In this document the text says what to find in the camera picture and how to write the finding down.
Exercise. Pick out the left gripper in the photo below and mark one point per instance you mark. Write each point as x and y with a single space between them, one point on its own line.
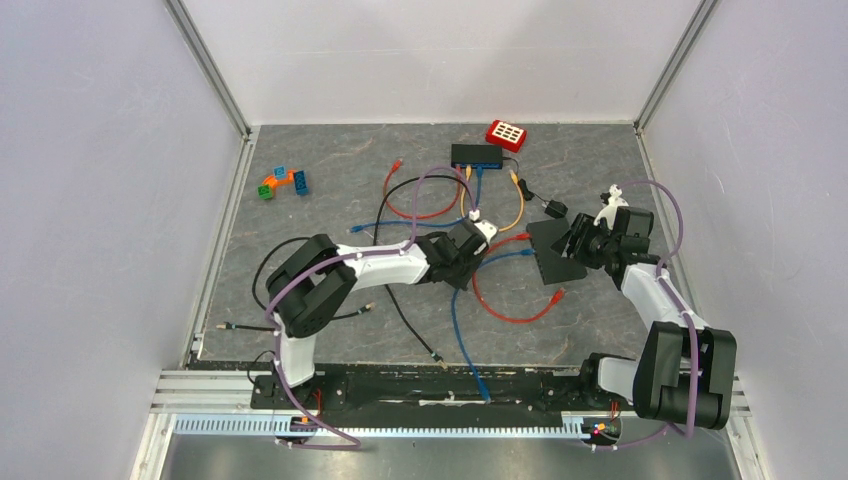
461 281

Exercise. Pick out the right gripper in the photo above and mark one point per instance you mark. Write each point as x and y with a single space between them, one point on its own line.
582 228

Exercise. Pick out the black network switch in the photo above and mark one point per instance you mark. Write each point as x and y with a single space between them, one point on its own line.
482 156

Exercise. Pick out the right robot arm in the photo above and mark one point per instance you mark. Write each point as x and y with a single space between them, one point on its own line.
685 373

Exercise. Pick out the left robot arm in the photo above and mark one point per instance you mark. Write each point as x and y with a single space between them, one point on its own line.
307 290

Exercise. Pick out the red keypad box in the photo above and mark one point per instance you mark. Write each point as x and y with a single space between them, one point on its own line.
506 136

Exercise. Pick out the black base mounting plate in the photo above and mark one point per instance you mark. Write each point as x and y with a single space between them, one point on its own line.
421 396

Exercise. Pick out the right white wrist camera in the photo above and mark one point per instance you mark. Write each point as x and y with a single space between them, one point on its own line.
612 201

